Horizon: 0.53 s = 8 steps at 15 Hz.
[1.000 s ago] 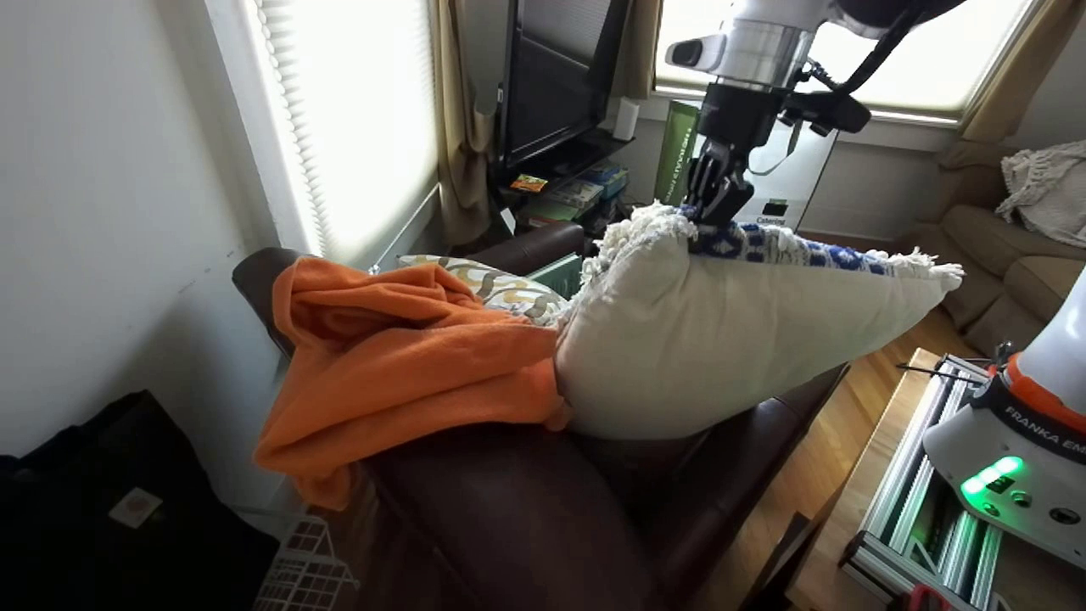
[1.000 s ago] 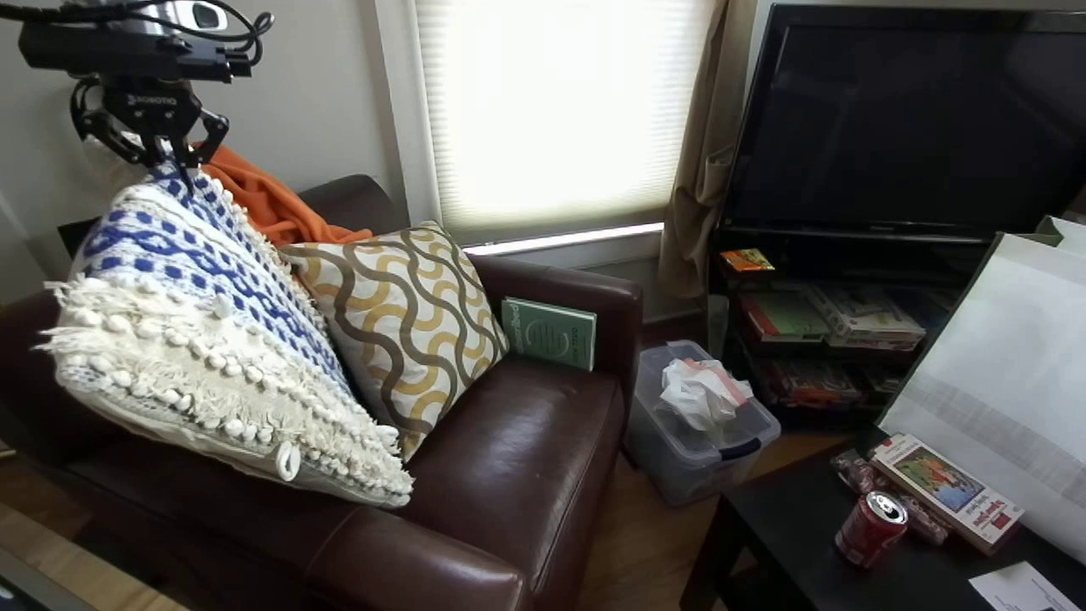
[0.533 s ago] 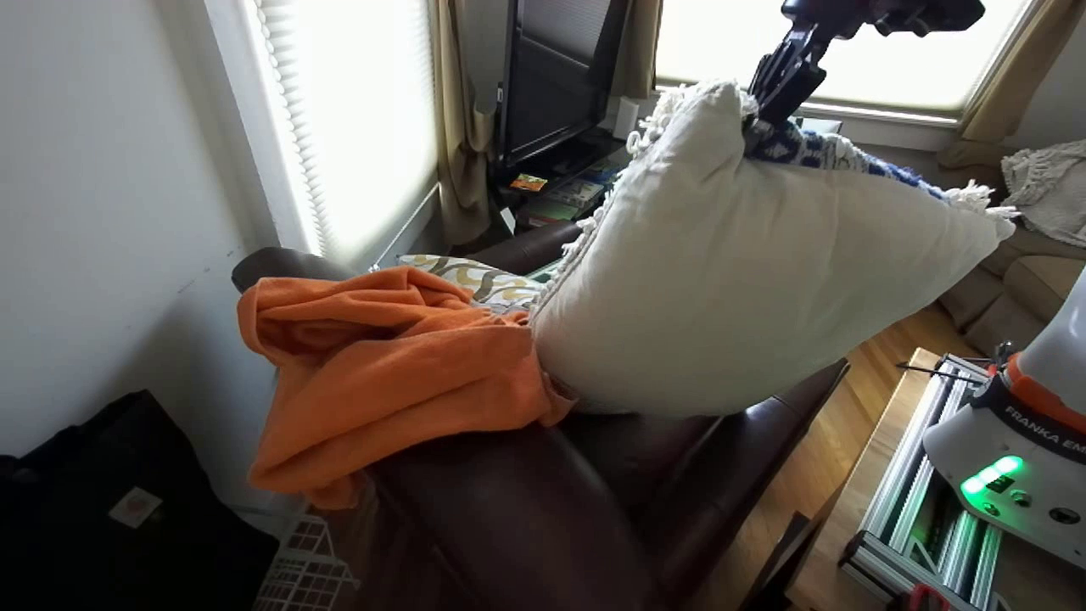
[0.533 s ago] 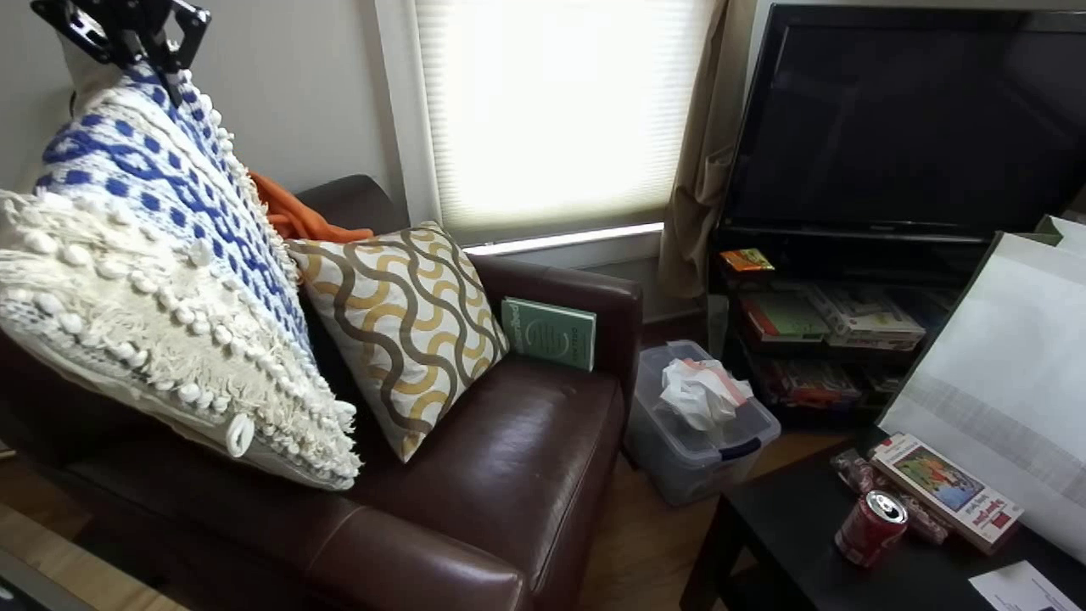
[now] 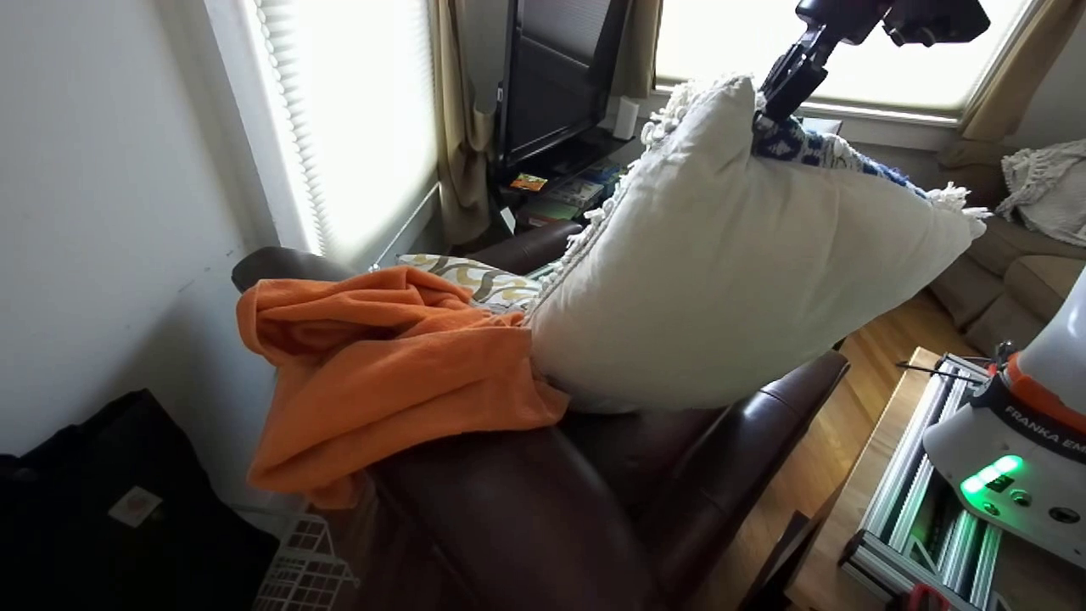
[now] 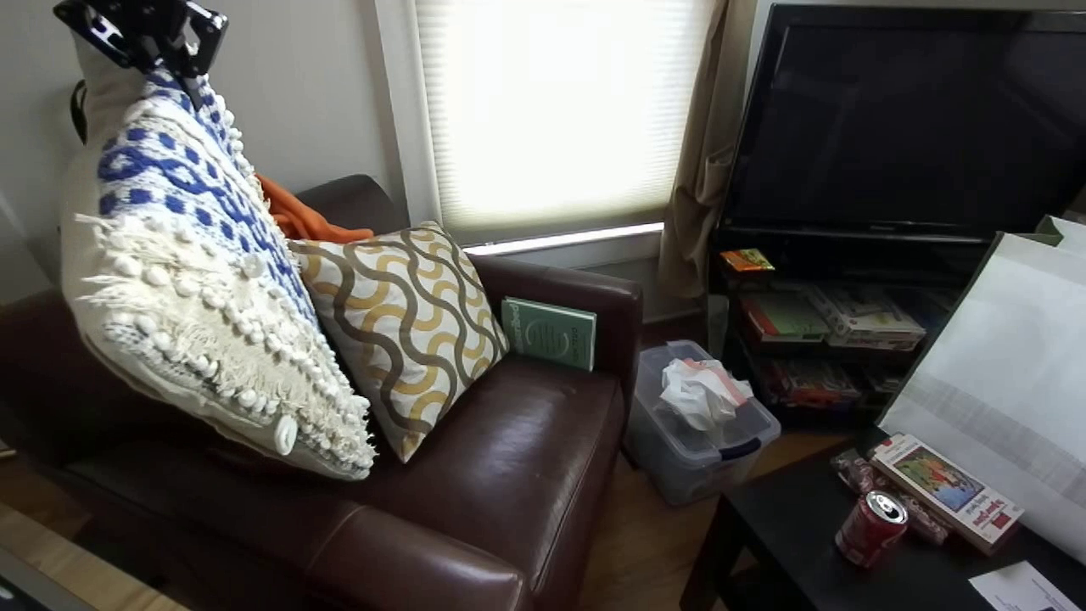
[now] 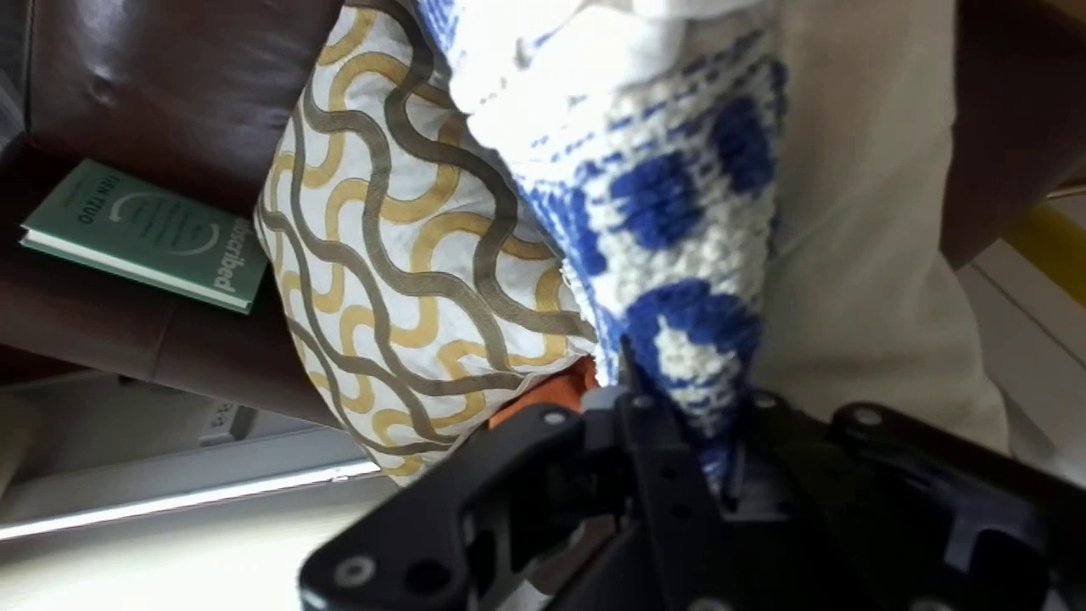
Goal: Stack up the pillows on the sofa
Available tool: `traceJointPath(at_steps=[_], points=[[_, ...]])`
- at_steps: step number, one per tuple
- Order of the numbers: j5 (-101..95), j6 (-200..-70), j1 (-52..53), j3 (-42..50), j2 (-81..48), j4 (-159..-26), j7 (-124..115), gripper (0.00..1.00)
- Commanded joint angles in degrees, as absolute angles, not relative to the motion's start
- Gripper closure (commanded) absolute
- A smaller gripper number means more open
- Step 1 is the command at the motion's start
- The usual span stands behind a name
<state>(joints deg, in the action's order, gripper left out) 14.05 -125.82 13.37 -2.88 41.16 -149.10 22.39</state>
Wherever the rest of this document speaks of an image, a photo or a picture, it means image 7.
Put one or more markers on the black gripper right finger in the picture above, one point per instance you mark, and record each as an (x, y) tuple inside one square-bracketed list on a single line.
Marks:
[(926, 510)]

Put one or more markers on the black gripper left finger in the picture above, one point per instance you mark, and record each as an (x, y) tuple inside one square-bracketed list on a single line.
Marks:
[(476, 510)]

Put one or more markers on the blue white woven pillow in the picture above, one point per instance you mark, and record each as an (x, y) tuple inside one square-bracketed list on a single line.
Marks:
[(680, 207)]

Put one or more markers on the brown leather sofa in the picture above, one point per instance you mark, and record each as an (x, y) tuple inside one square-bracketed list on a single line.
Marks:
[(172, 91)]

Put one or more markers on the gold grey wavy pillow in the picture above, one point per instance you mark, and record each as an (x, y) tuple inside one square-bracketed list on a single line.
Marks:
[(393, 248)]

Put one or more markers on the green book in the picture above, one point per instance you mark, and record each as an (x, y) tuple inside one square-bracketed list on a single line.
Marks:
[(148, 234)]

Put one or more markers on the white wall outlet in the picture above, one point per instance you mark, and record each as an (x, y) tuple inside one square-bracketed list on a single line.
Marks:
[(225, 423)]

